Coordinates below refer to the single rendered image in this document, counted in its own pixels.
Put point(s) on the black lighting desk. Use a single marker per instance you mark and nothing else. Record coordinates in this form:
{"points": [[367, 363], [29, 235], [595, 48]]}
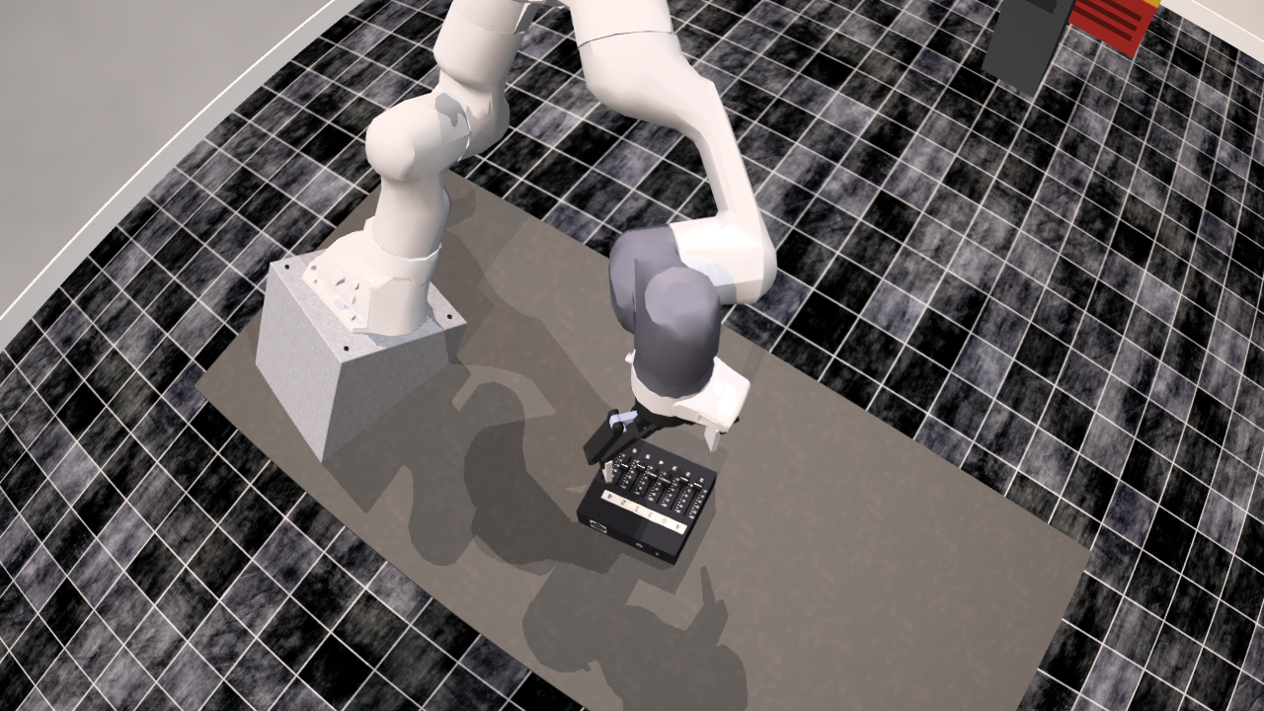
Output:
{"points": [[643, 508]]}

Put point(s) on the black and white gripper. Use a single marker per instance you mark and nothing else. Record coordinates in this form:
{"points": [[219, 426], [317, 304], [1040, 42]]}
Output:
{"points": [[613, 436]]}

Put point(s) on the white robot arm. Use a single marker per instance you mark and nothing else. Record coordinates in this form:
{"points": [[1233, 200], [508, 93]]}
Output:
{"points": [[670, 280]]}

